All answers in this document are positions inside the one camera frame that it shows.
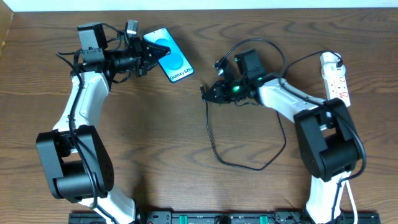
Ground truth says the blue screen smartphone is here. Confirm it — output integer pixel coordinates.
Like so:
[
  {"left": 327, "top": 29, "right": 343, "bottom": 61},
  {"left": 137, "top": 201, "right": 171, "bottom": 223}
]
[{"left": 143, "top": 28, "right": 194, "bottom": 83}]

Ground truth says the black USB charging cable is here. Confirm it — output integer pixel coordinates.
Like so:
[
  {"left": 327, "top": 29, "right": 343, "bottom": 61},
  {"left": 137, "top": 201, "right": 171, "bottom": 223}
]
[{"left": 200, "top": 50, "right": 344, "bottom": 172}]

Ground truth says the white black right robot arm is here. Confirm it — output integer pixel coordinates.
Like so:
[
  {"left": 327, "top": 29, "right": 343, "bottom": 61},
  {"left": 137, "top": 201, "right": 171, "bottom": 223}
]
[{"left": 200, "top": 50, "right": 366, "bottom": 223}]

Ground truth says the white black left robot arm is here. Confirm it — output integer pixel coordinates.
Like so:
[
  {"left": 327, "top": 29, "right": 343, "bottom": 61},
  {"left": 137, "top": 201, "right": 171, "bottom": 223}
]
[{"left": 36, "top": 20, "right": 170, "bottom": 223}]

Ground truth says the white charger adapter plug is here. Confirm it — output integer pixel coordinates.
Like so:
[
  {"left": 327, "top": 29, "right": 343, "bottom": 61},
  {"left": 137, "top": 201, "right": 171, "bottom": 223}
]
[{"left": 320, "top": 52, "right": 346, "bottom": 80}]

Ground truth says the white power strip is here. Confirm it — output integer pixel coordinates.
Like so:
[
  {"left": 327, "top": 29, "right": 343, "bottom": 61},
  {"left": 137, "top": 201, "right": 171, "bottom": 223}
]
[{"left": 320, "top": 52, "right": 351, "bottom": 108}]

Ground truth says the brown cardboard panel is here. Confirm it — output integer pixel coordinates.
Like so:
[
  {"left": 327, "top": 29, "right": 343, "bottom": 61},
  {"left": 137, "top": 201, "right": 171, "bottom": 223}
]
[{"left": 0, "top": 0, "right": 14, "bottom": 55}]

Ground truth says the white power strip cord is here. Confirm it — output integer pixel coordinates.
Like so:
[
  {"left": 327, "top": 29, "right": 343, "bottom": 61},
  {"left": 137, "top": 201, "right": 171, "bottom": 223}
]
[{"left": 343, "top": 179, "right": 359, "bottom": 224}]

